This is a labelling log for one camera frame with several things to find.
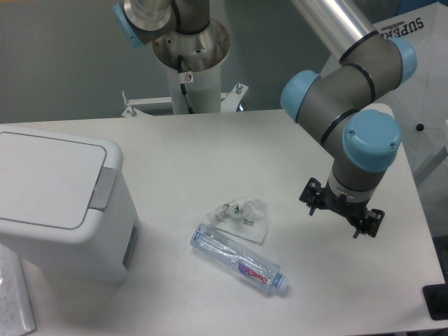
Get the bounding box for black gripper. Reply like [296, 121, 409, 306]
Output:
[299, 178, 385, 239]

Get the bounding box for white push-top trash can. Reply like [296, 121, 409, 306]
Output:
[1, 125, 139, 282]

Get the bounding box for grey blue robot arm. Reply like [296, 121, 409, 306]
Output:
[113, 1, 417, 237]

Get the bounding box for crumpled clear plastic wrapper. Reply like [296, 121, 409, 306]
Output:
[206, 195, 268, 245]

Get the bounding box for clear plastic water bottle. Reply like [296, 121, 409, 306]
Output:
[190, 223, 288, 296]

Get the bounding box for black device at table edge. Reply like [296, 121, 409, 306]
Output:
[422, 283, 447, 321]

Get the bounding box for white superior umbrella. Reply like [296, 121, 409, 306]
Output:
[374, 1, 447, 232]

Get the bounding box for white paper notepad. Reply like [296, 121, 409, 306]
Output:
[1, 245, 36, 335]

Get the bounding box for black cable on pedestal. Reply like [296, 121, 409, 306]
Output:
[176, 54, 195, 115]

